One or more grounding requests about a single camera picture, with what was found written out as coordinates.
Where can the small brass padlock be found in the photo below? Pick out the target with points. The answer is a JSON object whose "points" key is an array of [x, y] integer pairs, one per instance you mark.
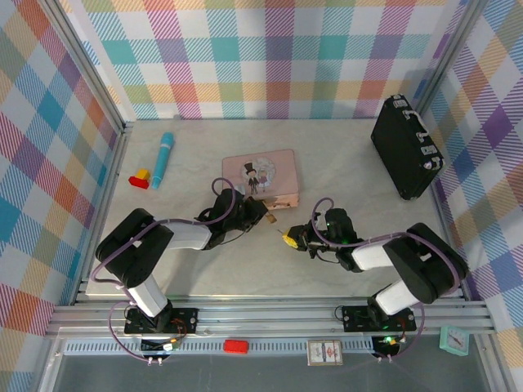
{"points": [[271, 219]]}

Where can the pink tin box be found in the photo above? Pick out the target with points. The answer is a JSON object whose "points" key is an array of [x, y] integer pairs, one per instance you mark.
{"points": [[261, 175]]}

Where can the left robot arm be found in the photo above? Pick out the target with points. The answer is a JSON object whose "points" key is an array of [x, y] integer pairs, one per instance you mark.
{"points": [[139, 253]]}

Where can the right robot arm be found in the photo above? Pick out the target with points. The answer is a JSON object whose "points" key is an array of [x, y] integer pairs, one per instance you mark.
{"points": [[412, 265]]}

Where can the teal cylindrical tube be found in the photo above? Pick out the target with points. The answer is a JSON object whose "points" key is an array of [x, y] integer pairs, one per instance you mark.
{"points": [[162, 159]]}

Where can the red and yellow toy block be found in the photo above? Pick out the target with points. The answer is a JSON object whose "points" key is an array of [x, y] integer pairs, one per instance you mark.
{"points": [[139, 179]]}

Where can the black briefcase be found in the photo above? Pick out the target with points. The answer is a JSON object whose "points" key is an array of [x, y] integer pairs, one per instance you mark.
{"points": [[402, 151]]}

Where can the deck of playing cards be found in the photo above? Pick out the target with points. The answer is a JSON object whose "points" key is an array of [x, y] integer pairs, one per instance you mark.
{"points": [[325, 353]]}

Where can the small circuit board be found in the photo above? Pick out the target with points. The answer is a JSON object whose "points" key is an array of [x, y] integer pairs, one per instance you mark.
{"points": [[389, 340], [169, 347]]}

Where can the red toy brick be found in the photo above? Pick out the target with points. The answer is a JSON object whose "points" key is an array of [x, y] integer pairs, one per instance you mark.
{"points": [[235, 346]]}

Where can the teal alarm clock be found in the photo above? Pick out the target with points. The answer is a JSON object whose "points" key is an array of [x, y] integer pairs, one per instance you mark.
{"points": [[453, 340]]}

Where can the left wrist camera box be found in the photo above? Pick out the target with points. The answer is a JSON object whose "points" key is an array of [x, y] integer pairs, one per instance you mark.
{"points": [[239, 190]]}

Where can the aluminium frame rail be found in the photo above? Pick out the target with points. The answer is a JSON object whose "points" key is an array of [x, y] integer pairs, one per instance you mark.
{"points": [[265, 320]]}

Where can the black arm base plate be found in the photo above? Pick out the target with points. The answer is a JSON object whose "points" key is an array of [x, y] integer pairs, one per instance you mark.
{"points": [[355, 318], [184, 320]]}

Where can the aluminium frame post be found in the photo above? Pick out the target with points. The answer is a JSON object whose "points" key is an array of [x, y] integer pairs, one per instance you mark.
{"points": [[86, 69], [449, 53]]}

